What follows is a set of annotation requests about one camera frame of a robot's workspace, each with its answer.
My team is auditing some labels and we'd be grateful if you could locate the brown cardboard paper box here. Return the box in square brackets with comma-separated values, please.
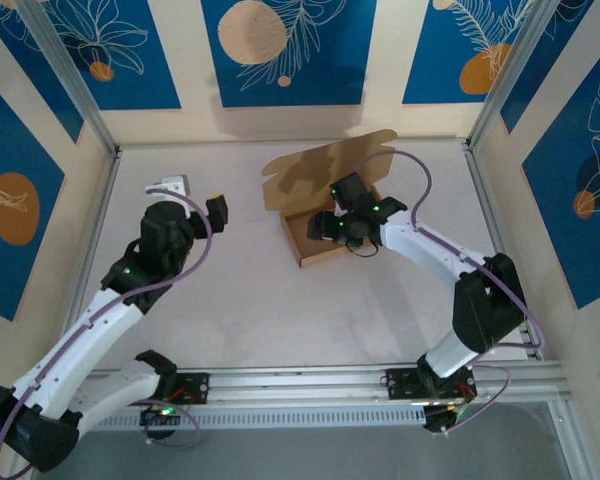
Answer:
[261, 128, 399, 269]

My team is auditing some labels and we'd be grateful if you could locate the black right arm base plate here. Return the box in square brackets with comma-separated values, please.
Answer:
[385, 367, 479, 402]

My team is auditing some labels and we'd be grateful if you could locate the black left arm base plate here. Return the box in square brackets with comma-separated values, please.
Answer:
[118, 372, 212, 407]

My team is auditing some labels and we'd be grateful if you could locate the aluminium table side rail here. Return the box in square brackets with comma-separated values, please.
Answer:
[52, 149, 124, 372]
[462, 141, 545, 362]

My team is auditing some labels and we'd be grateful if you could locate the horizontal aluminium mounting rail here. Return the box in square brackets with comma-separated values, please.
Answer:
[22, 362, 574, 414]

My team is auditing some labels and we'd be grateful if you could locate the grey slotted cable duct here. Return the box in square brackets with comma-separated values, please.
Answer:
[42, 403, 429, 434]

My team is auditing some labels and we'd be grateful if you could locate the slanted aluminium frame post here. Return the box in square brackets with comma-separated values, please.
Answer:
[467, 0, 589, 151]
[17, 0, 124, 157]

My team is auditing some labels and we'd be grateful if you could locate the aluminium frame leg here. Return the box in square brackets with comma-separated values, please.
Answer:
[549, 399, 589, 480]

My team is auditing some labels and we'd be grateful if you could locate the black controller board with LED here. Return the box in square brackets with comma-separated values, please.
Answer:
[422, 402, 476, 437]
[139, 403, 182, 442]

